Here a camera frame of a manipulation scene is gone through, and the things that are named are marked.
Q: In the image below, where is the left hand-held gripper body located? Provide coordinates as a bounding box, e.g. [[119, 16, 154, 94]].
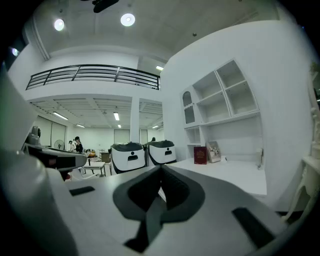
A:
[[21, 125, 89, 176]]

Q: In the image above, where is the red book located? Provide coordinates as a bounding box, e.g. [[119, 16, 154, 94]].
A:
[[193, 146, 208, 165]]

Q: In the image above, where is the white robot with black top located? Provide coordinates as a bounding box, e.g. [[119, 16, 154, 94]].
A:
[[109, 141, 146, 176], [144, 139, 178, 167]]

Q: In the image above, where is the framed picture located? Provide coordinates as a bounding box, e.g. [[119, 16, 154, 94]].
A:
[[205, 140, 222, 164]]

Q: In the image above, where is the white low table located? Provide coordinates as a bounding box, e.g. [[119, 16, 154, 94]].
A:
[[81, 161, 107, 178]]

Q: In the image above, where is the ornate white side table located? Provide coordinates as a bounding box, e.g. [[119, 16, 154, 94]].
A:
[[281, 154, 320, 224]]

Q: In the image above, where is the black balcony railing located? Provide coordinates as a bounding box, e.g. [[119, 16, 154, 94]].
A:
[[25, 64, 161, 92]]

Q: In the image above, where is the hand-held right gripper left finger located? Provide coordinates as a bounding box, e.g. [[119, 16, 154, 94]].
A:
[[49, 164, 163, 256]]

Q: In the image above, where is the green plant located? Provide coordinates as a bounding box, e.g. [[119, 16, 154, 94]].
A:
[[309, 60, 320, 77]]

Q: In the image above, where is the round ceiling lamp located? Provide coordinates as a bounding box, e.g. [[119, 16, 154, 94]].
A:
[[53, 18, 66, 32], [120, 12, 136, 27]]

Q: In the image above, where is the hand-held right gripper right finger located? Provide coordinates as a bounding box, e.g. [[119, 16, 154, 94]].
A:
[[136, 164, 289, 256]]

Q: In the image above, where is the white shelf cabinet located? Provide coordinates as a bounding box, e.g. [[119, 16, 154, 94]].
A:
[[164, 58, 268, 199]]

